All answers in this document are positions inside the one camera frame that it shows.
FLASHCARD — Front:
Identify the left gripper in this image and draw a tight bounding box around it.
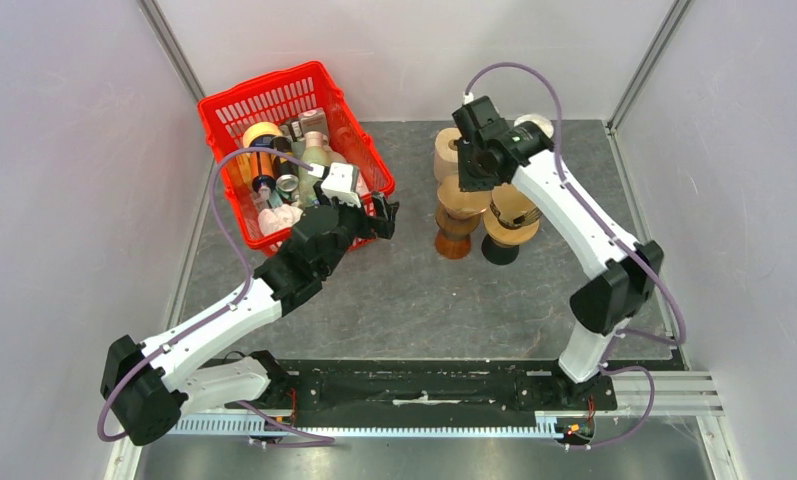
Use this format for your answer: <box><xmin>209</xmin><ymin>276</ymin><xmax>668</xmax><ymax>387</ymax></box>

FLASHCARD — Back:
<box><xmin>314</xmin><ymin>182</ymin><xmax>399</xmax><ymax>278</ymax></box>

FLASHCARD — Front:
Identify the amber glass carafe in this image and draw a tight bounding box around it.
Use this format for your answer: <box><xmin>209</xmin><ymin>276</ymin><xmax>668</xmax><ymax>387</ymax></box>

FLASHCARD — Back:
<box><xmin>434</xmin><ymin>209</ymin><xmax>481</xmax><ymax>260</ymax></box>

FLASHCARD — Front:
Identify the light wooden ring holder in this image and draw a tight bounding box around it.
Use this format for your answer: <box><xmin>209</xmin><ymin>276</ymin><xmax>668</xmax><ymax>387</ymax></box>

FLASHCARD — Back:
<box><xmin>482</xmin><ymin>209</ymin><xmax>541</xmax><ymax>247</ymax></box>

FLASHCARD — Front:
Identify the red plastic basket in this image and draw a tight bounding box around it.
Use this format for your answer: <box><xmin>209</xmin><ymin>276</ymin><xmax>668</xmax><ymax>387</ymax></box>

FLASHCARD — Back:
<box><xmin>197</xmin><ymin>61</ymin><xmax>395</xmax><ymax>256</ymax></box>

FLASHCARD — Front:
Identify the brown paper coffee filter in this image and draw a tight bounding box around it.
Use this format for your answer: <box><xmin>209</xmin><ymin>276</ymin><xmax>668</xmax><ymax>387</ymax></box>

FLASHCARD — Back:
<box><xmin>490</xmin><ymin>184</ymin><xmax>542</xmax><ymax>230</ymax></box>

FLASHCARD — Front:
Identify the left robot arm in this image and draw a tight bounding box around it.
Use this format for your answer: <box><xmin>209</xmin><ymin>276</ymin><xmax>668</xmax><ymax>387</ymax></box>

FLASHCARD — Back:
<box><xmin>97</xmin><ymin>192</ymin><xmax>399</xmax><ymax>446</ymax></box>

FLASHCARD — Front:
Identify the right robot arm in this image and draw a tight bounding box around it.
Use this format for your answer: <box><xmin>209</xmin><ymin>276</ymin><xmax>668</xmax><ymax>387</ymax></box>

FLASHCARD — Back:
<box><xmin>455</xmin><ymin>115</ymin><xmax>664</xmax><ymax>409</ymax></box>

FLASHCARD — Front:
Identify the beige paper towel roll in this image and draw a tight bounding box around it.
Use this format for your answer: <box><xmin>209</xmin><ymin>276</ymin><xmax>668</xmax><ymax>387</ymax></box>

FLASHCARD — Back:
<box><xmin>433</xmin><ymin>127</ymin><xmax>461</xmax><ymax>183</ymax></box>

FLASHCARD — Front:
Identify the black wrapped paper roll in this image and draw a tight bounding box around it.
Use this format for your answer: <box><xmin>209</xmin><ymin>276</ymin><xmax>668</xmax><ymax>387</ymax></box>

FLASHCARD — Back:
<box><xmin>514</xmin><ymin>114</ymin><xmax>555</xmax><ymax>138</ymax></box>

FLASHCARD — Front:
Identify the green bottle pink cap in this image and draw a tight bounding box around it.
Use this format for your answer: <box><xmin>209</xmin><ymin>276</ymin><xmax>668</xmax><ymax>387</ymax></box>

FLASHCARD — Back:
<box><xmin>298</xmin><ymin>131</ymin><xmax>331</xmax><ymax>208</ymax></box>

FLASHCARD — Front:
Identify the pink cloth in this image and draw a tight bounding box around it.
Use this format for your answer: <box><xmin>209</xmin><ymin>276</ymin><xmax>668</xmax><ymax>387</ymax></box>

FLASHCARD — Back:
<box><xmin>258</xmin><ymin>204</ymin><xmax>303</xmax><ymax>236</ymax></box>

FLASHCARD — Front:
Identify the black orange can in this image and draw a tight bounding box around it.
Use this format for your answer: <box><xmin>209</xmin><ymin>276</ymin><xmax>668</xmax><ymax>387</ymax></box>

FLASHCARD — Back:
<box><xmin>251</xmin><ymin>136</ymin><xmax>299</xmax><ymax>194</ymax></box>

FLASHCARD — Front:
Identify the yellow tape roll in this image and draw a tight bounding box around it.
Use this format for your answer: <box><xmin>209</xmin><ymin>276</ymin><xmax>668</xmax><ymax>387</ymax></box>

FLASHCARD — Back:
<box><xmin>241</xmin><ymin>122</ymin><xmax>283</xmax><ymax>152</ymax></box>

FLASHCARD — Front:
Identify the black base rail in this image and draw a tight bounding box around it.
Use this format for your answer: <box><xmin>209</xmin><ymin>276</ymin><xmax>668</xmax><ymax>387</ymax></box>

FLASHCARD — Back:
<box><xmin>224</xmin><ymin>357</ymin><xmax>619</xmax><ymax>431</ymax></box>

